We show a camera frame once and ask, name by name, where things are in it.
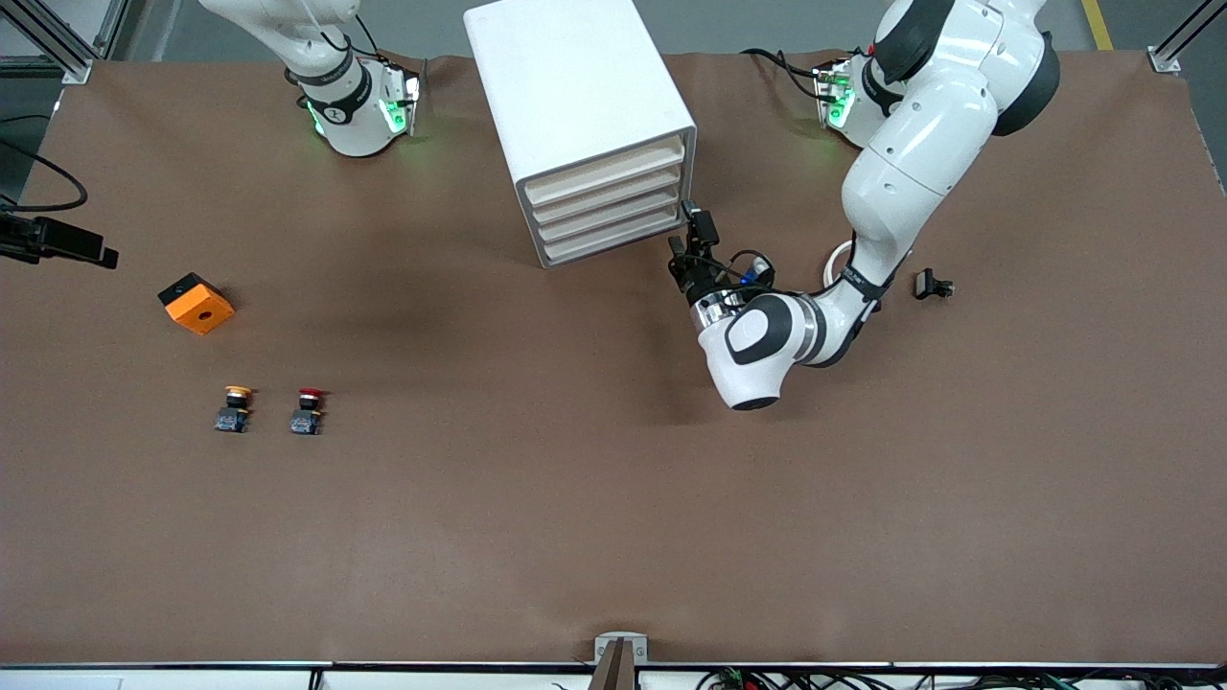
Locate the white table front rail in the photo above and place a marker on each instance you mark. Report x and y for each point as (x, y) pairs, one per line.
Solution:
(192, 676)

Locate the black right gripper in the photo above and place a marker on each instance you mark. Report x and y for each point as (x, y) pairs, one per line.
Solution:
(14, 229)

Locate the red push button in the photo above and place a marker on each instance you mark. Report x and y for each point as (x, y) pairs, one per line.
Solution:
(308, 412)

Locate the yellow push button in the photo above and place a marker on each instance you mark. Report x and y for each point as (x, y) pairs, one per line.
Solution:
(234, 410)

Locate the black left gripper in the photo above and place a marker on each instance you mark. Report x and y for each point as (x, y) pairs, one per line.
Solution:
(697, 279)

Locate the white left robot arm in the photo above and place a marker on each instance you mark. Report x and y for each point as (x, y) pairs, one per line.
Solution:
(911, 163)

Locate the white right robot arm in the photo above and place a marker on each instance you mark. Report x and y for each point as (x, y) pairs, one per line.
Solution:
(350, 125)

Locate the white semicircular pipe clamp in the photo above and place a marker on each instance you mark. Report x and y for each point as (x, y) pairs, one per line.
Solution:
(829, 264)

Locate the metal bracket with post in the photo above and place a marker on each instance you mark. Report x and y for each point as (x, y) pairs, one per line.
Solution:
(621, 661)

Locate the orange box with hole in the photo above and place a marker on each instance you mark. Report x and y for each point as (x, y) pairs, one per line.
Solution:
(201, 309)

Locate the black square push button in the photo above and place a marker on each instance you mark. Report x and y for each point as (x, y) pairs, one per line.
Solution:
(926, 284)

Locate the aluminium frame profile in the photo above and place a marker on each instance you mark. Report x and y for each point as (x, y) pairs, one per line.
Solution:
(77, 72)
(1165, 59)

